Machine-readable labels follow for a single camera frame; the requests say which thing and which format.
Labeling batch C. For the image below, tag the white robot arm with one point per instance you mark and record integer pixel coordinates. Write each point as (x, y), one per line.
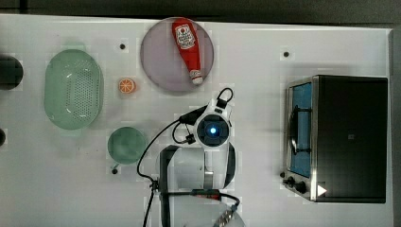
(192, 177)

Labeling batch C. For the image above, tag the green mug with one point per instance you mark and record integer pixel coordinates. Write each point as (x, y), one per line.
(126, 146)

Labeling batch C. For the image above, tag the lilac round plate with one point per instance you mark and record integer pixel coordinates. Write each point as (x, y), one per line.
(163, 63)

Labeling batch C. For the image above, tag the orange slice toy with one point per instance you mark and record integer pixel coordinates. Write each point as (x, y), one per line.
(126, 86)

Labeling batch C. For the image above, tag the red plush ketchup bottle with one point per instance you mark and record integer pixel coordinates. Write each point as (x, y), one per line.
(187, 42)

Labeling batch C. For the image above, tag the green perforated colander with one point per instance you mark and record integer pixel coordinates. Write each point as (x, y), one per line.
(73, 88)

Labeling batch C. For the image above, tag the silver toaster oven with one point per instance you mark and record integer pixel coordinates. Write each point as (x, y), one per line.
(337, 139)

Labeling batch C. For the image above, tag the black round pot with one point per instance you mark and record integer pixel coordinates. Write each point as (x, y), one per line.
(11, 72)

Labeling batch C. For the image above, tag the black round container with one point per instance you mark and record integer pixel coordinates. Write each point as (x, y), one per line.
(2, 137)

